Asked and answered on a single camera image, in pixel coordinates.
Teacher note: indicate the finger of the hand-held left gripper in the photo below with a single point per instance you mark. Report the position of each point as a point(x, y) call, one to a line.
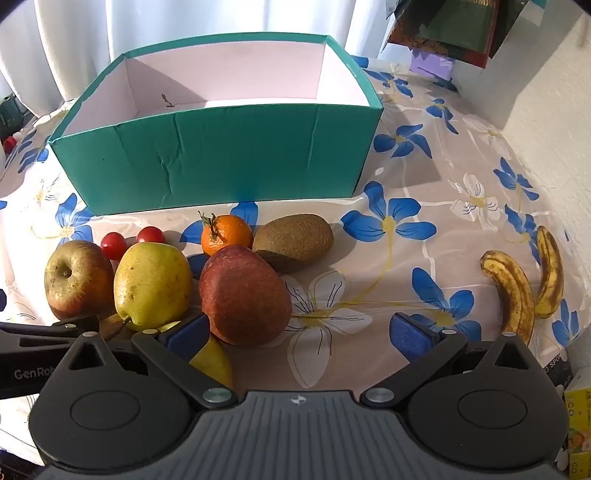
point(27, 371)
point(41, 334)

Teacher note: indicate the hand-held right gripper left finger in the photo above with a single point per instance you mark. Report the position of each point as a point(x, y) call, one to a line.
point(184, 338)

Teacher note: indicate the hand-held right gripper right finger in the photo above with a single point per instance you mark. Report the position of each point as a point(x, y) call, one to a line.
point(406, 334)

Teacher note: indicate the large yellow-green pear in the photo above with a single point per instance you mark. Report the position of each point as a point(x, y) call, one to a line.
point(152, 284)

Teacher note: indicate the russet green-red apple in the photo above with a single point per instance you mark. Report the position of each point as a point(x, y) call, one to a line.
point(78, 281)

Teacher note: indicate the small brown fruit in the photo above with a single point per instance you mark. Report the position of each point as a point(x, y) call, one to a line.
point(111, 326)

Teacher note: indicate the red apple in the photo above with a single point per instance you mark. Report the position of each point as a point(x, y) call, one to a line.
point(244, 295)

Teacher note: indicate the red cherry tomato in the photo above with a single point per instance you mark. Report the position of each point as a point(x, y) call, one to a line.
point(113, 245)
point(150, 235)

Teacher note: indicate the orange mandarin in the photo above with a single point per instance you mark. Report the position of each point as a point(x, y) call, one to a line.
point(228, 235)

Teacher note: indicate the brown kiwi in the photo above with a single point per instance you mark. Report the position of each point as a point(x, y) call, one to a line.
point(293, 242)

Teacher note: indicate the teal cardboard box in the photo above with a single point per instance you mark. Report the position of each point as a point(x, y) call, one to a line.
point(240, 157)

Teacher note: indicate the brown spotted banana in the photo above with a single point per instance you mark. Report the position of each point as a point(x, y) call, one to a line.
point(510, 290)

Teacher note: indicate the floral tablecloth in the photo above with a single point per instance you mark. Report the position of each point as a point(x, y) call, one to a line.
point(415, 184)

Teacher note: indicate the black printed box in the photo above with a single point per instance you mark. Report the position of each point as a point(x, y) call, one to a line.
point(554, 369)

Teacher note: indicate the yellow banana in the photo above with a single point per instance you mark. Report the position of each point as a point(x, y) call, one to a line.
point(549, 272)

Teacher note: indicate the yellow carton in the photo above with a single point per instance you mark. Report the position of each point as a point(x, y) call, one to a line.
point(577, 415)

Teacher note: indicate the red-capped bottle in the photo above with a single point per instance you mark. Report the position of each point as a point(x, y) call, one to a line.
point(10, 144)

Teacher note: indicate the dark green object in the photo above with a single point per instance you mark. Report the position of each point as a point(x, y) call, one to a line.
point(11, 113)

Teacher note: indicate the purple box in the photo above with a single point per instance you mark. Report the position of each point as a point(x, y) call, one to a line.
point(431, 62)

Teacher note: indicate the brown patterned bag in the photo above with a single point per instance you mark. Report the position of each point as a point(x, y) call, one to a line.
point(415, 39)

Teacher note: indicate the black plastic bag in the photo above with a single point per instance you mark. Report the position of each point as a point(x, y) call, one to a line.
point(508, 23)

